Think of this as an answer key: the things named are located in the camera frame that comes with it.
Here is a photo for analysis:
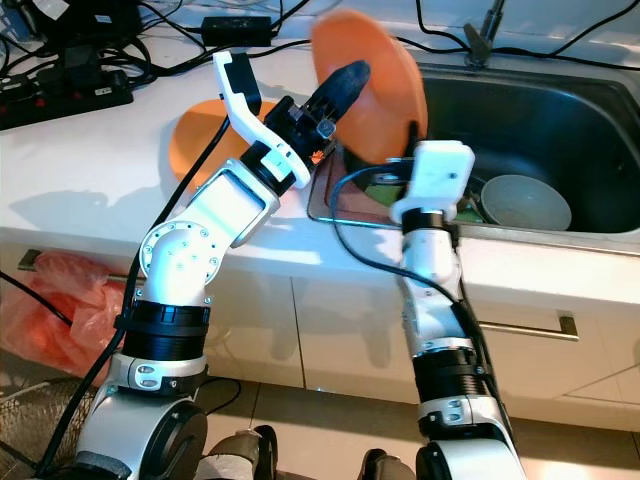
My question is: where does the orange plastic bag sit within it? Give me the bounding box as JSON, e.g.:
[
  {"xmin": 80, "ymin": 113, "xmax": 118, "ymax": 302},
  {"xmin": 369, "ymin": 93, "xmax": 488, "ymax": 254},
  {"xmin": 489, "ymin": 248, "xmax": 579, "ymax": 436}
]
[{"xmin": 0, "ymin": 252, "xmax": 136, "ymax": 386}]

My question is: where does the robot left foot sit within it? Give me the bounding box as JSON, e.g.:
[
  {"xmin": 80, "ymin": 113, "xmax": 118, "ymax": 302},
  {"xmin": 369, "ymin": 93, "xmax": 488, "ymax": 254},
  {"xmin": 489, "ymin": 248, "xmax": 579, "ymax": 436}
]
[{"xmin": 205, "ymin": 425, "xmax": 276, "ymax": 480}]

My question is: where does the grey white bowl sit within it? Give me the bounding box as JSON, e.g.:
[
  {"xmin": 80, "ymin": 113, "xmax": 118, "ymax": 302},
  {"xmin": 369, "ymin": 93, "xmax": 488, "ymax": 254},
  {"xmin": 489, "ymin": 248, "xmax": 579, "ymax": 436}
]
[{"xmin": 480, "ymin": 174, "xmax": 573, "ymax": 231}]

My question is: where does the black electronics box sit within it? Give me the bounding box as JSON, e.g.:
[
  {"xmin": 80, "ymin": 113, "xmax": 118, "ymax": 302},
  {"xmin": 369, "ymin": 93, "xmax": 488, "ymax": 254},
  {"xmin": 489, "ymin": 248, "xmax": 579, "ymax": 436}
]
[{"xmin": 25, "ymin": 0, "xmax": 141, "ymax": 46}]

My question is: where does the orange plastic plate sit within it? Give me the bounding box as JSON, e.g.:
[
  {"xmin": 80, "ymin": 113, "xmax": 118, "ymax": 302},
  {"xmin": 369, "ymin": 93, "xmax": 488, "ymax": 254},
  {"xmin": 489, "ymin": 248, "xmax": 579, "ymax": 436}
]
[{"xmin": 168, "ymin": 98, "xmax": 261, "ymax": 191}]

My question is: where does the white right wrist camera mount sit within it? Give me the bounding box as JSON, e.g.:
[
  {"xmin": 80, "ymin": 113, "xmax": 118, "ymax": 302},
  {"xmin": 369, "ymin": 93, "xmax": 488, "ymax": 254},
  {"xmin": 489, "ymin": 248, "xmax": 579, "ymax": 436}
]
[{"xmin": 390, "ymin": 140, "xmax": 476, "ymax": 223}]

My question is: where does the black power adapter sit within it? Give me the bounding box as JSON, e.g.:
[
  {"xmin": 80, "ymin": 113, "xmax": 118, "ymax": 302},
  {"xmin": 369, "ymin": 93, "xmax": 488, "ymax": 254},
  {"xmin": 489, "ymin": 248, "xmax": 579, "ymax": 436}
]
[{"xmin": 202, "ymin": 15, "xmax": 273, "ymax": 48}]

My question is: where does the orange plastic bowl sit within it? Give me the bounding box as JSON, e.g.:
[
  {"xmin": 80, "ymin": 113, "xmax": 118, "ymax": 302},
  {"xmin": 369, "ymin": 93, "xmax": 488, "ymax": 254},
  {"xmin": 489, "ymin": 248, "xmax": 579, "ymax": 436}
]
[{"xmin": 310, "ymin": 10, "xmax": 429, "ymax": 166}]

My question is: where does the stainless steel sink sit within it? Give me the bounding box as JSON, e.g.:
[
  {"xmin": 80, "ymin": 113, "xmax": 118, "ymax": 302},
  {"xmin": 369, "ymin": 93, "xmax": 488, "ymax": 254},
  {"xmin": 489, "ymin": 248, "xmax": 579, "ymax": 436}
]
[{"xmin": 305, "ymin": 65, "xmax": 640, "ymax": 246}]

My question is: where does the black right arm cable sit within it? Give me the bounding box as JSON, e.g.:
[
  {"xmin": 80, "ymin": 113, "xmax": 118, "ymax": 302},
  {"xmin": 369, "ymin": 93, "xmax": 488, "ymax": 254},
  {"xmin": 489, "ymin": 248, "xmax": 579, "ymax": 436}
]
[{"xmin": 330, "ymin": 165, "xmax": 511, "ymax": 441}]

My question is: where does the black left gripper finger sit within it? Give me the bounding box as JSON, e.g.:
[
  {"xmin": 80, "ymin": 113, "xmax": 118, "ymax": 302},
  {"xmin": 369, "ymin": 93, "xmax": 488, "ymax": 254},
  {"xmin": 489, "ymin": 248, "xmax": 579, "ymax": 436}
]
[{"xmin": 303, "ymin": 58, "xmax": 373, "ymax": 116}]

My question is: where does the metal sink faucet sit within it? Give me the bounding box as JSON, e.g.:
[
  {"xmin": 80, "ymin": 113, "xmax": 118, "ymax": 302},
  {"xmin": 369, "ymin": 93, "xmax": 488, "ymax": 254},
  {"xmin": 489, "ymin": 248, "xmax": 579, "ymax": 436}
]
[{"xmin": 463, "ymin": 0, "xmax": 509, "ymax": 69}]

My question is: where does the black power strip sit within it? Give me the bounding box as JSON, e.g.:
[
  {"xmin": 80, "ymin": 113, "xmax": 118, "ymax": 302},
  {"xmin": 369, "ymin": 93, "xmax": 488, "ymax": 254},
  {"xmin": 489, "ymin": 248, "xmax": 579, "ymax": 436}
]
[{"xmin": 0, "ymin": 68, "xmax": 133, "ymax": 131}]

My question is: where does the white kitchen cabinet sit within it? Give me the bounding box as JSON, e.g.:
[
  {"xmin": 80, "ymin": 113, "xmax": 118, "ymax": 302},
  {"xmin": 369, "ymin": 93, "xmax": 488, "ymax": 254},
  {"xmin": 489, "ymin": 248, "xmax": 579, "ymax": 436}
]
[{"xmin": 0, "ymin": 225, "xmax": 640, "ymax": 436}]

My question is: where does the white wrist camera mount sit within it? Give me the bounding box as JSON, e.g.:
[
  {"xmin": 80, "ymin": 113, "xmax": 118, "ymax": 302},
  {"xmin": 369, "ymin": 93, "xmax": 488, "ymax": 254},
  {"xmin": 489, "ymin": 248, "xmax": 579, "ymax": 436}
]
[
  {"xmin": 390, "ymin": 140, "xmax": 476, "ymax": 223},
  {"xmin": 213, "ymin": 50, "xmax": 311, "ymax": 186}
]

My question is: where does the steel cabinet handle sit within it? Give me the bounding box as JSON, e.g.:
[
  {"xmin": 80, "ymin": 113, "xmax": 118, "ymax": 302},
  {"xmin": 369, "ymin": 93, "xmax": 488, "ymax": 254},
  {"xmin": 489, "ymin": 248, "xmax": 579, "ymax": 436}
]
[
  {"xmin": 18, "ymin": 250, "xmax": 141, "ymax": 291},
  {"xmin": 475, "ymin": 312, "xmax": 579, "ymax": 341}
]

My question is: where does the black hanging power cable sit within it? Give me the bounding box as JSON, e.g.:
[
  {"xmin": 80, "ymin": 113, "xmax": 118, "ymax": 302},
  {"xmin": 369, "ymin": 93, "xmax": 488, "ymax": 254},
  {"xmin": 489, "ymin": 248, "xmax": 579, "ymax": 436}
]
[{"xmin": 0, "ymin": 270, "xmax": 81, "ymax": 326}]

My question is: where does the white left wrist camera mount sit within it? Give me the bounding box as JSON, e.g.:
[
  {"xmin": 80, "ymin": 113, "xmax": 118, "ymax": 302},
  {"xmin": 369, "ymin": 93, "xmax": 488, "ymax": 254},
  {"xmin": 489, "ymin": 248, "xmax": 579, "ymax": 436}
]
[{"xmin": 213, "ymin": 50, "xmax": 311, "ymax": 186}]

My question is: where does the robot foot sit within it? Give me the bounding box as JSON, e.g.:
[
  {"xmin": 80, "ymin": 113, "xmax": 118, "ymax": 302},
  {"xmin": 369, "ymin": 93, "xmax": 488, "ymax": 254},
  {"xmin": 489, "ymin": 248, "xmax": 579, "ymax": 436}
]
[
  {"xmin": 360, "ymin": 450, "xmax": 416, "ymax": 480},
  {"xmin": 205, "ymin": 425, "xmax": 276, "ymax": 480}
]

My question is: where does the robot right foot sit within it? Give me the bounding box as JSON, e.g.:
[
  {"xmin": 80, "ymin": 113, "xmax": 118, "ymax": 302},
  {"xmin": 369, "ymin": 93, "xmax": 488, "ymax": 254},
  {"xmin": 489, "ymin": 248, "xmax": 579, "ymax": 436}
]
[{"xmin": 360, "ymin": 450, "xmax": 416, "ymax": 480}]

